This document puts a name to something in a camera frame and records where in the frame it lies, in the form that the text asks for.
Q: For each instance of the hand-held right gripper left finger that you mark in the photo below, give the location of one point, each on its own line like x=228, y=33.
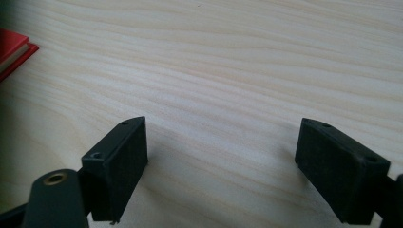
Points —
x=117, y=167

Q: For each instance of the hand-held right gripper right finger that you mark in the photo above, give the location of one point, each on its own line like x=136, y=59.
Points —
x=342, y=171

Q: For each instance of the red picture book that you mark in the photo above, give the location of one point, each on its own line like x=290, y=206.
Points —
x=11, y=41

